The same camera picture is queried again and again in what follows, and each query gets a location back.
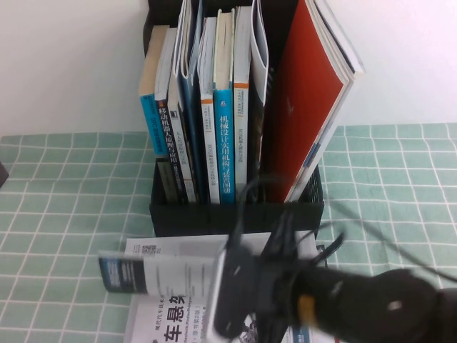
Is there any dark grey spine book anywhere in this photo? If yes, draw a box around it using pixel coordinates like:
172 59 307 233
156 159 180 205

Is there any black spine robot book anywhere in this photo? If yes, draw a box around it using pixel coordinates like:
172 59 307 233
154 27 192 204

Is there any green checked tablecloth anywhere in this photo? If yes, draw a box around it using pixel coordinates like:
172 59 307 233
0 123 457 343

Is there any white car suspension book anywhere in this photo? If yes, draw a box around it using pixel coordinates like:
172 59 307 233
124 244 328 343

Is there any white portrait cover magazine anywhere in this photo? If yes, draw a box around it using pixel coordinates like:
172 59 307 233
98 232 318 297

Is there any blue cover magazine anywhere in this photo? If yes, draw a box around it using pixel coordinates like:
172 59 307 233
176 0 209 204

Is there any red cover magazine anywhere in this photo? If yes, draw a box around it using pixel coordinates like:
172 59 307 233
266 0 350 204

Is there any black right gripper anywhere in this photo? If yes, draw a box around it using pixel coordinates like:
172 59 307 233
256 210 305 343

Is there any black right camera cable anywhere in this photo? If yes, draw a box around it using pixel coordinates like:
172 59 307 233
233 177 279 251

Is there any black mesh book holder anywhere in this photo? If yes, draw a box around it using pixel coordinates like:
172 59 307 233
142 0 326 239

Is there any cyan spine book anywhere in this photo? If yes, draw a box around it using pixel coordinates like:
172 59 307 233
138 25 171 157

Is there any blue spine mechanical design book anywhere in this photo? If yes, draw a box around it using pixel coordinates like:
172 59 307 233
213 9 236 205

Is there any black right camera mount plate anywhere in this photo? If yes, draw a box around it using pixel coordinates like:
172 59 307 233
217 239 263 339

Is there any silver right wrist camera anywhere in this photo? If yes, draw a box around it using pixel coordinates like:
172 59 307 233
205 248 233 343

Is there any grey spine thin book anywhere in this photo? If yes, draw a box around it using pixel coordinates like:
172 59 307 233
166 69 199 204

